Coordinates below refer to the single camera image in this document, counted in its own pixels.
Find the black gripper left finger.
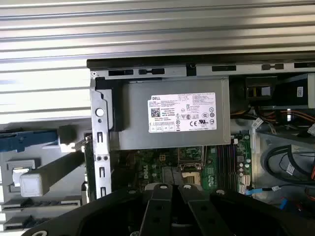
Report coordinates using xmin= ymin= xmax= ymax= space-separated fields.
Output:
xmin=23 ymin=183 xmax=174 ymax=236

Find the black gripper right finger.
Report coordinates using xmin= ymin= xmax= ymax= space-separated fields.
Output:
xmin=177 ymin=183 xmax=315 ymax=236

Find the black RAM slot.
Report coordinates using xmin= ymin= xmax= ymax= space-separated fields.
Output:
xmin=226 ymin=145 xmax=232 ymax=194
xmin=231 ymin=145 xmax=237 ymax=194
xmin=221 ymin=145 xmax=227 ymax=194
xmin=216 ymin=145 xmax=222 ymax=194

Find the green motherboard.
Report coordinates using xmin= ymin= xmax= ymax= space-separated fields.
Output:
xmin=85 ymin=132 xmax=252 ymax=200

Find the metal socket cover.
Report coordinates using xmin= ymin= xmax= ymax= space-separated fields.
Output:
xmin=177 ymin=147 xmax=206 ymax=169

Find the green graphics card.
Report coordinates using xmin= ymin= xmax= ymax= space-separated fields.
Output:
xmin=75 ymin=136 xmax=98 ymax=201

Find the grey power supply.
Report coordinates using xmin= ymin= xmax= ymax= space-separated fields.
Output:
xmin=109 ymin=76 xmax=232 ymax=151

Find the black PC case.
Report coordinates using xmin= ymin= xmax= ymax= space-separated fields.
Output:
xmin=85 ymin=50 xmax=315 ymax=214

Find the grey parts rack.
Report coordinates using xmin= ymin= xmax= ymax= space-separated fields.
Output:
xmin=0 ymin=117 xmax=93 ymax=233

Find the blue disk carrier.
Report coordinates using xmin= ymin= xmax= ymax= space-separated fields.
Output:
xmin=0 ymin=129 xmax=61 ymax=153

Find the silver CPU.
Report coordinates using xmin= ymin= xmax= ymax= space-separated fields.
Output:
xmin=11 ymin=167 xmax=32 ymax=187

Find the blue tabbed data cable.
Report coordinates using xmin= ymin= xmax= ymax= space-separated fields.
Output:
xmin=245 ymin=186 xmax=283 ymax=196

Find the black cable bundle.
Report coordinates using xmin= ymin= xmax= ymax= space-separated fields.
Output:
xmin=260 ymin=144 xmax=315 ymax=187

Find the power supply wire bundle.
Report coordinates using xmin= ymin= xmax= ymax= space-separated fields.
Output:
xmin=230 ymin=108 xmax=279 ymax=131

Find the orange data cable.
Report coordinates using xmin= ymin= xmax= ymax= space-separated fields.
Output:
xmin=280 ymin=109 xmax=315 ymax=124

